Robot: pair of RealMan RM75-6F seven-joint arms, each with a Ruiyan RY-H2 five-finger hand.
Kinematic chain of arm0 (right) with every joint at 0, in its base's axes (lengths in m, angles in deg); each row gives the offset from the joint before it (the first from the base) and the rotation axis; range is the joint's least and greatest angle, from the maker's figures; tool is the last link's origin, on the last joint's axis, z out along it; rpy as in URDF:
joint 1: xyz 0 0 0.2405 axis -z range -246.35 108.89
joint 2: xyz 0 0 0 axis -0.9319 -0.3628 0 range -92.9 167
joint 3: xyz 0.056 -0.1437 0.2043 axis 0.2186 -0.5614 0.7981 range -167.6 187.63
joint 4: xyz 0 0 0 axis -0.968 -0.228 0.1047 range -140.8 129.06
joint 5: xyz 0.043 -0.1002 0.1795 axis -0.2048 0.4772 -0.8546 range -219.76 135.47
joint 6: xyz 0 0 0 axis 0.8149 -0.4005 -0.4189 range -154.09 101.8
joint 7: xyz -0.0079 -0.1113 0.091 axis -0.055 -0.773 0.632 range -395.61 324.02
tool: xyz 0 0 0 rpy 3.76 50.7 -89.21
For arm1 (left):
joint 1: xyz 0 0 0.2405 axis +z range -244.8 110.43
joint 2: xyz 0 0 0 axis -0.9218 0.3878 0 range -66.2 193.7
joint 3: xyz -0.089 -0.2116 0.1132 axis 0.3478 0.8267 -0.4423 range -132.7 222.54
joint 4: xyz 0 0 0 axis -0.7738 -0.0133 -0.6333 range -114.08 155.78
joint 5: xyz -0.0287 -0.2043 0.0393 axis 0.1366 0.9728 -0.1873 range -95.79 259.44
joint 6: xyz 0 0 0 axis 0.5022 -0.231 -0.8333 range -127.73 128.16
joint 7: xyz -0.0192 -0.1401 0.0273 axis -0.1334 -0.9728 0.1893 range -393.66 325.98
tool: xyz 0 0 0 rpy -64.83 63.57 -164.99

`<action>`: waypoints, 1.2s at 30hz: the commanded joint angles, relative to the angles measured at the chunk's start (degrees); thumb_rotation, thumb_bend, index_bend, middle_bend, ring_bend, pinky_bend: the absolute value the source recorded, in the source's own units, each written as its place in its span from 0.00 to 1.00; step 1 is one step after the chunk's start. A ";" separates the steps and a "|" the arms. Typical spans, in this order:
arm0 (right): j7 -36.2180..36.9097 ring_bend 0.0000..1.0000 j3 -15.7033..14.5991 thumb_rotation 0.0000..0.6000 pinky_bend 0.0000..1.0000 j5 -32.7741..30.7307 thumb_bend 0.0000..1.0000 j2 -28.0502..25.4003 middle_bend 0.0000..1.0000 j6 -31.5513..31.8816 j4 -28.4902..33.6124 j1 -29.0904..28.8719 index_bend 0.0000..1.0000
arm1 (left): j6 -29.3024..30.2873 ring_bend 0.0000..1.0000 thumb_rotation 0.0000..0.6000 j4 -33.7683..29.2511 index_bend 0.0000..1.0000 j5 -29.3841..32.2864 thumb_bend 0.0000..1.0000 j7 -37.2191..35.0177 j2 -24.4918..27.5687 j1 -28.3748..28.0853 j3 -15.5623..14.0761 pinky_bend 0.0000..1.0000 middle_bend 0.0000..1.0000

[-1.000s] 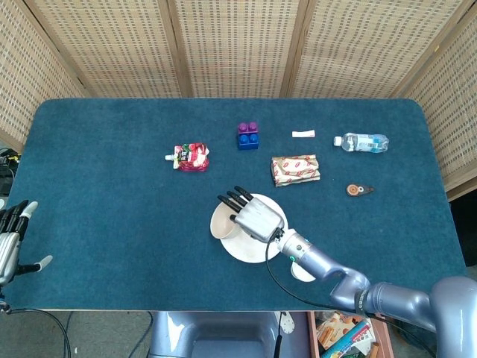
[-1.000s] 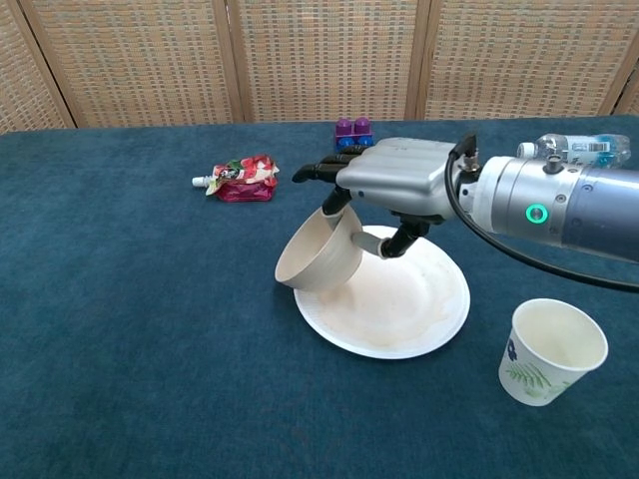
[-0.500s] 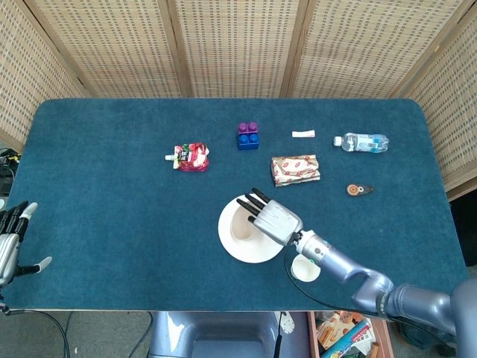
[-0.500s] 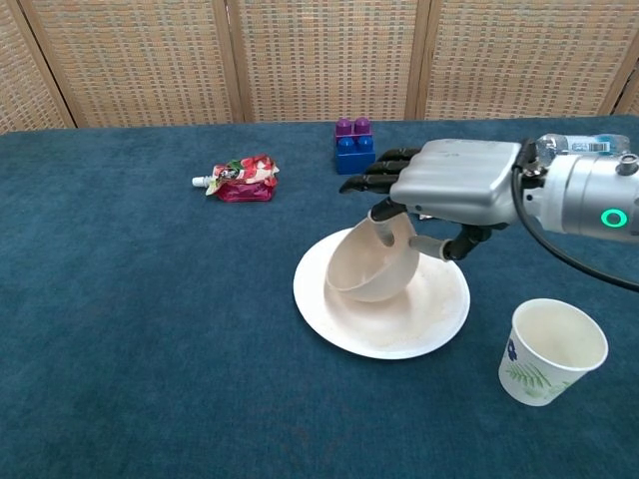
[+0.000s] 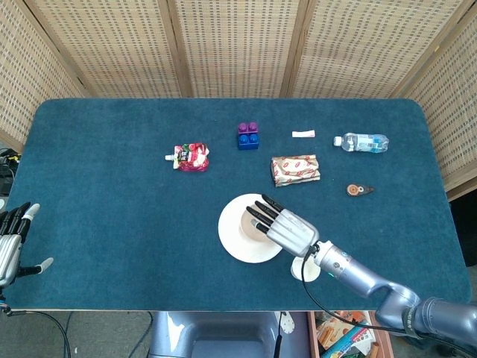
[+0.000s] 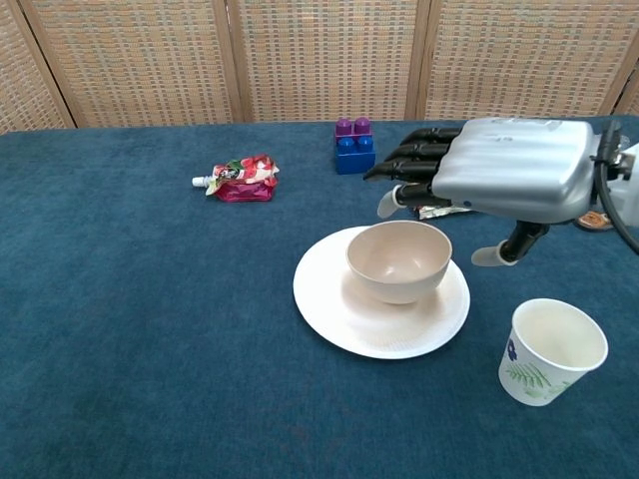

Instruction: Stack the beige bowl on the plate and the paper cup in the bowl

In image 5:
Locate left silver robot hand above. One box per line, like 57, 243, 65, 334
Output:
0, 202, 54, 288

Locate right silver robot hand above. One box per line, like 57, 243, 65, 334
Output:
245, 194, 320, 257

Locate white paper cup leaf print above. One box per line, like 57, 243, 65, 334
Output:
291, 255, 320, 282

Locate beige bowl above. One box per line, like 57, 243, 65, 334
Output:
240, 206, 277, 244

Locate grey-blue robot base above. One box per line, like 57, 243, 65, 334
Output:
148, 311, 310, 358

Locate white round plate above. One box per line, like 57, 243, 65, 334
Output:
218, 193, 290, 264

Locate gold red snack wrapper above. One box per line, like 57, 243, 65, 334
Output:
271, 154, 321, 189

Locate brown correction tape dispenser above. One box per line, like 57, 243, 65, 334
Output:
346, 183, 375, 197

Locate blue toy building block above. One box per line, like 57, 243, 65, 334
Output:
238, 133, 259, 151

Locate pink storage box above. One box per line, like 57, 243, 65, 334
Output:
307, 310, 396, 358

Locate orange snack package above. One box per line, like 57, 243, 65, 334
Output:
315, 312, 370, 350

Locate blue carpet table cover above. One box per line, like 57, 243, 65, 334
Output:
6, 98, 473, 313

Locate clear plastic water bottle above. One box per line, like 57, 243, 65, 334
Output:
332, 132, 391, 154

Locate blue picture book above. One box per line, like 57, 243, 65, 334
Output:
322, 321, 376, 358

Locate red fruit juice pouch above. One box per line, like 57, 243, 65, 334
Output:
164, 142, 211, 173

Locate black object beside table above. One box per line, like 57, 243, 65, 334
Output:
448, 192, 477, 268

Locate woven wooden folding screen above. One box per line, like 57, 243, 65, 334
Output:
0, 0, 477, 202

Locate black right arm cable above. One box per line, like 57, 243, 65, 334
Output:
300, 244, 477, 357

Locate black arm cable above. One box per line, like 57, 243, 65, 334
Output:
1, 304, 72, 358
300, 244, 477, 357

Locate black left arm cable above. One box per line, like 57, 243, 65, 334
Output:
1, 304, 72, 358

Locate black power strip with cables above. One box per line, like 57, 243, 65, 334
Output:
0, 148, 19, 195

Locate white perforated bracket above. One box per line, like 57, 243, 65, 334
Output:
279, 312, 296, 335

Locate black strap on base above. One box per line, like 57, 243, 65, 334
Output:
273, 312, 283, 358

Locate black floor cable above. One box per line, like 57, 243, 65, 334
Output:
128, 311, 154, 358

